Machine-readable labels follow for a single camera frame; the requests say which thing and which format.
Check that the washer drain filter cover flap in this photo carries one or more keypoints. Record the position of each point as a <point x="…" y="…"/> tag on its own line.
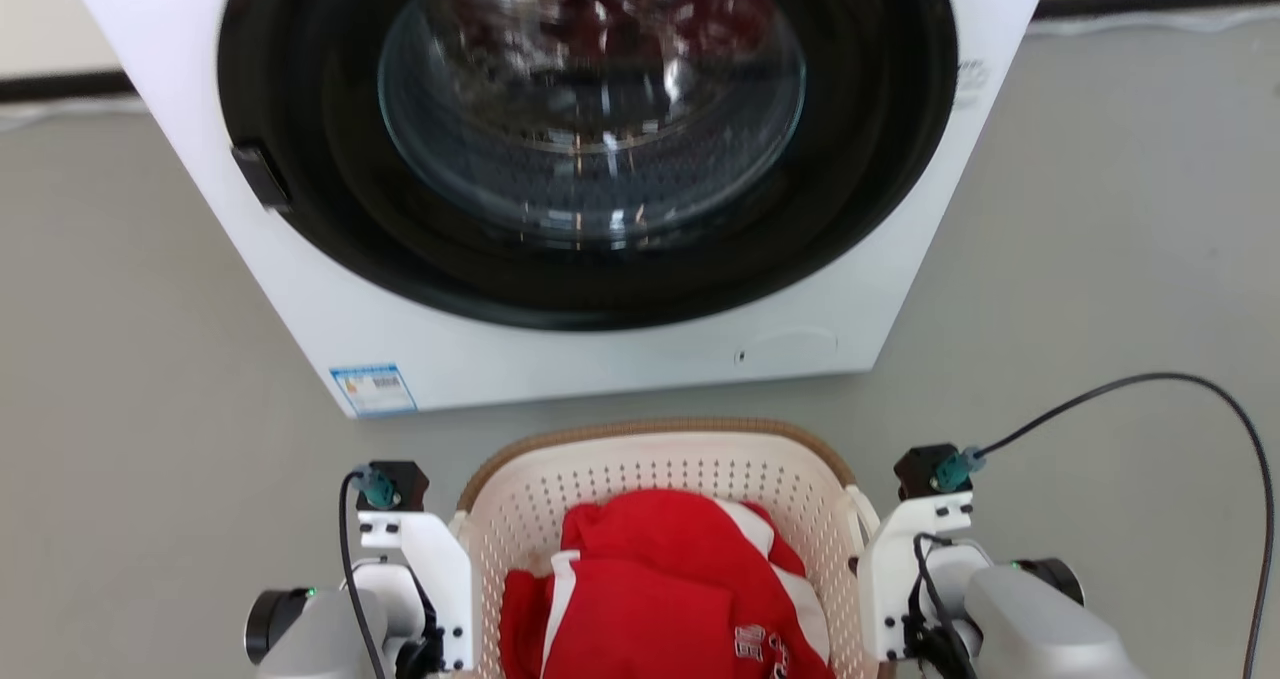
<point x="792" y="347"/>

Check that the black washer door latch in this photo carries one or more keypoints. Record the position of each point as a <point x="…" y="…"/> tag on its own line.
<point x="262" y="175"/>

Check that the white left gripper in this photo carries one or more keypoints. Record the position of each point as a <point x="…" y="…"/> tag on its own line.
<point x="440" y="569"/>

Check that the red garment with white stripes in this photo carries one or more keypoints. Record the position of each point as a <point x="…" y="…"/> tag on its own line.
<point x="650" y="589"/>

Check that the white front-load washing machine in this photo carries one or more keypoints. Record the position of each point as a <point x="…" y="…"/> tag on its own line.
<point x="900" y="259"/>

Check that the blue white energy label sticker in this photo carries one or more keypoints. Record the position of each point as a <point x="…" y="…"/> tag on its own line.
<point x="373" y="390"/>

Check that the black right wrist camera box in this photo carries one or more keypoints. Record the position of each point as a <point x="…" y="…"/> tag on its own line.
<point x="918" y="469"/>

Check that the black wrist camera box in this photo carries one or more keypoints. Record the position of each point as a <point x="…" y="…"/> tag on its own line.
<point x="918" y="469"/>
<point x="404" y="481"/>

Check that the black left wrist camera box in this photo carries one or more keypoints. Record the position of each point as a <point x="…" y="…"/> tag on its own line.
<point x="404" y="481"/>

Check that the cream perforated plastic laundry basket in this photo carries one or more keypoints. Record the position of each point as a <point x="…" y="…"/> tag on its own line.
<point x="520" y="519"/>

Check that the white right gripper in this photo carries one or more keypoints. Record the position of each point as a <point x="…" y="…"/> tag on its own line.
<point x="885" y="579"/>

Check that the round black glass washer door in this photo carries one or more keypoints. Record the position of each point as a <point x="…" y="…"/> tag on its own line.
<point x="300" y="79"/>

